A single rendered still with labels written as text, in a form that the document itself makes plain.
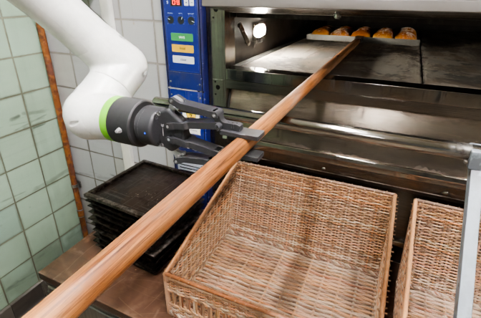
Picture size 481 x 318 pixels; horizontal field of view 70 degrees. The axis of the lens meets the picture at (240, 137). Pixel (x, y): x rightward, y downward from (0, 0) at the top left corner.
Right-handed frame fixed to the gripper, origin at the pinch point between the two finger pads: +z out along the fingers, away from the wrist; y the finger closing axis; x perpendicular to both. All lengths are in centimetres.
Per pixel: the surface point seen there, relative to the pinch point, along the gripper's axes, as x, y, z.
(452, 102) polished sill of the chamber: -57, 4, 36
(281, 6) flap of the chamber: -41.5, -19.7, -8.4
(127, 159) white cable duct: -54, 46, -82
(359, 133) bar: -19.2, 2.6, 16.7
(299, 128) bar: -19.0, 3.5, 4.6
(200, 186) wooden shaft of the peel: 16.1, -0.8, 1.6
